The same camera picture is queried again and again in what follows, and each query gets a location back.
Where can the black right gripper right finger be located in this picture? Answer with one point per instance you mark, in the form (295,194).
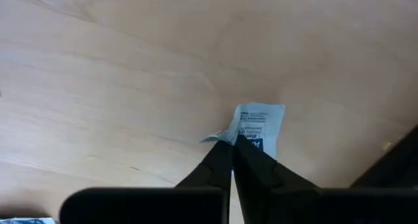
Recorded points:
(294,204)

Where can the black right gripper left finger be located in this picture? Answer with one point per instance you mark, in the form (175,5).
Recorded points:
(147,207)

